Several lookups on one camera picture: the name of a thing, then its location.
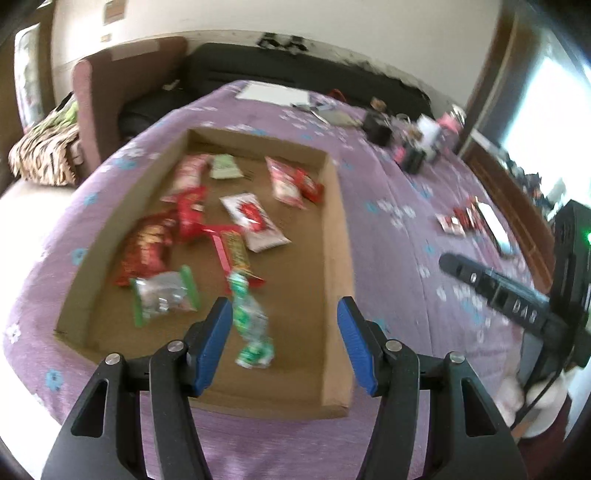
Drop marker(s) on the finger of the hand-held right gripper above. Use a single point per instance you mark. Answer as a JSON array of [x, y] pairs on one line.
[[471, 277]]

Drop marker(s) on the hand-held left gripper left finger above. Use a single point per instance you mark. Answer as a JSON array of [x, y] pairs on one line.
[[217, 341]]

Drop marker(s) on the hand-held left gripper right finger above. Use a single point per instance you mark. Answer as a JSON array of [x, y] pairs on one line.
[[358, 350]]

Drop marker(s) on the green white candy packet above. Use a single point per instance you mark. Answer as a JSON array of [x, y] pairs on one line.
[[249, 323]]

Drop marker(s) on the clear packet green edges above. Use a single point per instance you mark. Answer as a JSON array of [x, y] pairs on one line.
[[164, 295]]

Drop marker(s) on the shallow cardboard box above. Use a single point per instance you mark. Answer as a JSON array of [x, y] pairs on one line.
[[300, 295]]

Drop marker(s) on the red yellow snack packet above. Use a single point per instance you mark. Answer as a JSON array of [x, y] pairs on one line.
[[233, 251]]

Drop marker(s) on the red chips bag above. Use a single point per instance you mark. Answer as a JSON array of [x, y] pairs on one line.
[[147, 249]]

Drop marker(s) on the white packet red print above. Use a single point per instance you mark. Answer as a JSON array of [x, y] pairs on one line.
[[254, 221]]

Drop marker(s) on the dark red snack packet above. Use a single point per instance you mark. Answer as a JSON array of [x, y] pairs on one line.
[[194, 196]]

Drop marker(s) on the long white pink packet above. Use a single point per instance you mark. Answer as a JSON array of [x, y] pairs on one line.
[[189, 173]]

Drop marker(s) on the pink checkered snack packet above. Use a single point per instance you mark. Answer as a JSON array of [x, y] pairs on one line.
[[286, 184]]

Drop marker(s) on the person's right hand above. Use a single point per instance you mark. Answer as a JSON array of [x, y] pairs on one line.
[[547, 410]]

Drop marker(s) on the black smartphone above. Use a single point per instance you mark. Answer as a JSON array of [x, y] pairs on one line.
[[496, 230]]

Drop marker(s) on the red foil snack packet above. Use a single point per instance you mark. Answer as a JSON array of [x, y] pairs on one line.
[[457, 221]]

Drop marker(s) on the purple floral bedsheet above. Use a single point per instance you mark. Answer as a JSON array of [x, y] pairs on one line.
[[392, 240]]

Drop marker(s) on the black square box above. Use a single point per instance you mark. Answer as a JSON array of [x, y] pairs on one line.
[[378, 131], [413, 159]]

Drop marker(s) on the white cup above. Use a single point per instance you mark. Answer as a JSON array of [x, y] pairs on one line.
[[429, 131]]

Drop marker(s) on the pink bottle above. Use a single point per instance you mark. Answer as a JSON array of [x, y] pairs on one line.
[[450, 122]]

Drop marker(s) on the small red snack packet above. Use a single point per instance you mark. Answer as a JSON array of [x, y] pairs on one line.
[[310, 185]]

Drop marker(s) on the small green snack packet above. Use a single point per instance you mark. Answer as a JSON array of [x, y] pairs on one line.
[[225, 167]]

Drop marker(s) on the bright window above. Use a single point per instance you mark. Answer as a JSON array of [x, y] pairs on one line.
[[554, 92]]

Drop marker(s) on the small brown figurine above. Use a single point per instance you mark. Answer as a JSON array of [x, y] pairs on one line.
[[379, 105]]

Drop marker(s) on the grey flat pouch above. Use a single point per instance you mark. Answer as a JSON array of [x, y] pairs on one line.
[[341, 117]]

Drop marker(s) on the zebra print blanket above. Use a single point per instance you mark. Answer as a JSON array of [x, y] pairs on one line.
[[46, 152]]

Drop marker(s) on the white paper sheet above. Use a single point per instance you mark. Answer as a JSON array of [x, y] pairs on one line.
[[272, 92]]

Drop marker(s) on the brown armchair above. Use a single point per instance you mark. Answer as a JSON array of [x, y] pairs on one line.
[[92, 106]]

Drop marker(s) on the black leather sofa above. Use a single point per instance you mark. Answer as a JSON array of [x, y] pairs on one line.
[[221, 64]]

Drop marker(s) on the glass door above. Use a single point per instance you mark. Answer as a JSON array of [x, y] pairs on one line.
[[27, 69]]

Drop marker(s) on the white wall switch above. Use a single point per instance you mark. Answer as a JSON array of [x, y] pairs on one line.
[[106, 38]]

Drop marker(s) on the small wall picture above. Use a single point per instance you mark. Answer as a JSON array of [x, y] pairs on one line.
[[114, 9]]

